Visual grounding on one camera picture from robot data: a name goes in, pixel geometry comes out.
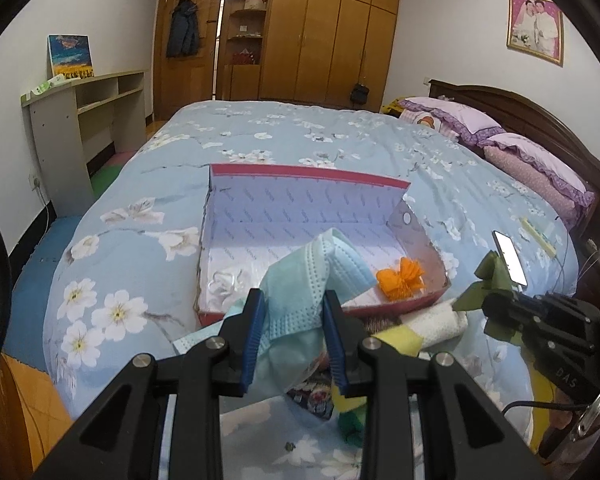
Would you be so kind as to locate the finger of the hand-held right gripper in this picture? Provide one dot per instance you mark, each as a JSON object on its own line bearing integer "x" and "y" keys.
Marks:
{"x": 545, "y": 310}
{"x": 540, "y": 340}

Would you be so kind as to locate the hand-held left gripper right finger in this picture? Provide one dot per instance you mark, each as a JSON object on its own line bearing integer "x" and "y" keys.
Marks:
{"x": 333, "y": 342}

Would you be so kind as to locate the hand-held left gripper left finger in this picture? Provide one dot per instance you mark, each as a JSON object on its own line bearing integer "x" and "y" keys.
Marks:
{"x": 252, "y": 342}

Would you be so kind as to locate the light green face mask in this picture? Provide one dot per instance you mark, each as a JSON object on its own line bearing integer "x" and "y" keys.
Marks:
{"x": 290, "y": 310}

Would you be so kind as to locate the dark printed cloth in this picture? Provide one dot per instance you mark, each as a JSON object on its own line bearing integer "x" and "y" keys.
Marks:
{"x": 312, "y": 392}

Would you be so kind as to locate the olive green cloth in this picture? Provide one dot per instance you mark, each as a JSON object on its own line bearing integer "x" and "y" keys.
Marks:
{"x": 495, "y": 275}

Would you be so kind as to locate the yellow sponge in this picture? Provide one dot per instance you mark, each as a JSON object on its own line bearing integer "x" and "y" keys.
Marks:
{"x": 400, "y": 342}

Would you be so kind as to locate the white towel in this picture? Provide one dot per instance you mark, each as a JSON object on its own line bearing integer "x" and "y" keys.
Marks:
{"x": 437, "y": 325}

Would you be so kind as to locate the red cardboard box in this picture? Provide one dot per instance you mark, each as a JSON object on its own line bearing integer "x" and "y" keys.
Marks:
{"x": 290, "y": 210}

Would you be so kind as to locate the person's yellow clothing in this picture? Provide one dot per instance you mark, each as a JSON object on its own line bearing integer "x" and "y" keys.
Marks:
{"x": 540, "y": 400}

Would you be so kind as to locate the white smartphone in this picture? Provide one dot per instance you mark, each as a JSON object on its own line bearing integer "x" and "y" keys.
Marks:
{"x": 510, "y": 255}

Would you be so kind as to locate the pink dotted pillow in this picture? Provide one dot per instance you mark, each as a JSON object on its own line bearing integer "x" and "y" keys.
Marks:
{"x": 525, "y": 182}

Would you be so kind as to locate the purple ruffled pillow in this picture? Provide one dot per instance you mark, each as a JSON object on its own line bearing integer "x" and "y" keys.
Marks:
{"x": 540, "y": 160}
{"x": 455, "y": 115}

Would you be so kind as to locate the dark wooden headboard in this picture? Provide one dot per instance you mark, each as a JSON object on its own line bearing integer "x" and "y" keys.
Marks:
{"x": 530, "y": 107}

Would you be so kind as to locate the blue floral blanket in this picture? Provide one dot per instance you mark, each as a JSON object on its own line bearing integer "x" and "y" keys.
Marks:
{"x": 330, "y": 135}

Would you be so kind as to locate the green foam floor mat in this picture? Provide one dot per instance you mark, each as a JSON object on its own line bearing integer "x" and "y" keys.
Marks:
{"x": 105, "y": 180}

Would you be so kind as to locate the cartoon print pillow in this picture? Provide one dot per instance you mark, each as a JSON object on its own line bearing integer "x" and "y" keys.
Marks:
{"x": 422, "y": 121}

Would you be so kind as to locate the blue foam floor mat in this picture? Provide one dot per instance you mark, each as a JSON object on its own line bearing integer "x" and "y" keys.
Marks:
{"x": 35, "y": 280}

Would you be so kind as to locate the yellow cloth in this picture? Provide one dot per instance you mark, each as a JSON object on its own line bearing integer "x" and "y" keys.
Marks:
{"x": 392, "y": 107}

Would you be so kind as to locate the black hanging bag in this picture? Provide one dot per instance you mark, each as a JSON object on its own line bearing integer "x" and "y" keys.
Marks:
{"x": 360, "y": 94}

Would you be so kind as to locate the wooden door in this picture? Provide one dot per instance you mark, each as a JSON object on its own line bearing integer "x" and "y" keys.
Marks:
{"x": 205, "y": 80}

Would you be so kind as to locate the grey shelf desk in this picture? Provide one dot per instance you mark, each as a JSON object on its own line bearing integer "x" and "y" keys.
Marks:
{"x": 55, "y": 160}

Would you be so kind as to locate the framed wedding photo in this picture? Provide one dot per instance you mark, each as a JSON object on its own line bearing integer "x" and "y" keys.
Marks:
{"x": 535, "y": 27}

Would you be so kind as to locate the wooden wardrobe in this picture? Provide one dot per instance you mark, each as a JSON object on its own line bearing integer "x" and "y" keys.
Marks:
{"x": 325, "y": 35}

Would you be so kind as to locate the dark hanging jacket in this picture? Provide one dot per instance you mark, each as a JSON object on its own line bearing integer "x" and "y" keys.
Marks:
{"x": 182, "y": 27}

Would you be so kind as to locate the green and white packet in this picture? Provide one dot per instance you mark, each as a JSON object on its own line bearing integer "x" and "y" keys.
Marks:
{"x": 50, "y": 86}

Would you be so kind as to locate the blue and yellow painting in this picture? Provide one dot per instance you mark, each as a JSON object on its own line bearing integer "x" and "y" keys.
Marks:
{"x": 70, "y": 57}

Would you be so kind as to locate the round box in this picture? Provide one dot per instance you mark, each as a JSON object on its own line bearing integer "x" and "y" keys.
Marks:
{"x": 254, "y": 4}

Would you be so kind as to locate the wall socket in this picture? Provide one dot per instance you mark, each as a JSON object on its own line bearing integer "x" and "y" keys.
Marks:
{"x": 35, "y": 181}

